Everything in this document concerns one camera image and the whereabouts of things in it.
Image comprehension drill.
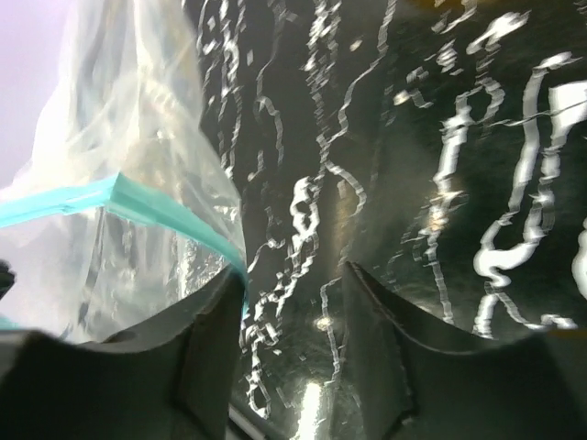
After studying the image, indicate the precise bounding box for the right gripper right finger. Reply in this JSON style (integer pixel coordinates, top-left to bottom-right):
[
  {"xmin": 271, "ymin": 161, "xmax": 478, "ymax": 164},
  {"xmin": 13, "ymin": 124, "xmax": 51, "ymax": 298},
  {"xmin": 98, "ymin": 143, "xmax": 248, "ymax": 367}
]
[{"xmin": 343, "ymin": 263, "xmax": 586, "ymax": 439}]

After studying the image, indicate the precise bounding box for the clear bag teal zipper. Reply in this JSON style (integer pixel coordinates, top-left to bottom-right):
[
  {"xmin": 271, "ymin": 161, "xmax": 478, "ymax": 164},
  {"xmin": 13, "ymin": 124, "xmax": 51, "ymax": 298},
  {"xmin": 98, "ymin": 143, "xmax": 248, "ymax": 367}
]
[{"xmin": 1, "ymin": 1, "xmax": 247, "ymax": 344}]

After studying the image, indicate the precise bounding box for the black marble table mat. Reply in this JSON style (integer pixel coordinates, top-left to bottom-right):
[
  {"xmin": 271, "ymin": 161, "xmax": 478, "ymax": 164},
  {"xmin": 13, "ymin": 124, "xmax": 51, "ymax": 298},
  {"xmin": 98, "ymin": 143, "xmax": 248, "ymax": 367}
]
[{"xmin": 184, "ymin": 1, "xmax": 586, "ymax": 439}]

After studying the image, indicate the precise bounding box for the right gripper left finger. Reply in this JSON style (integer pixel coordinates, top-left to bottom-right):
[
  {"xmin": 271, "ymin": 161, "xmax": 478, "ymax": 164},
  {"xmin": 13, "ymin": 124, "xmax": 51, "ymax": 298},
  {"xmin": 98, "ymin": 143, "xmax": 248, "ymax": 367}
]
[{"xmin": 1, "ymin": 269, "xmax": 244, "ymax": 440}]

